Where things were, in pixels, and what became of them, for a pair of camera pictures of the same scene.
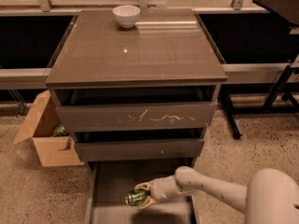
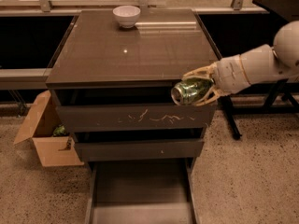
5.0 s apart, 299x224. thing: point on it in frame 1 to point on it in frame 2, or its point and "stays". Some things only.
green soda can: (135, 198) to (191, 91)
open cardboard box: (39, 123) stays
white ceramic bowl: (126, 15) stays
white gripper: (161, 188) to (230, 74)
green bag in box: (60, 131) stays
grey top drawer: (158, 108) stays
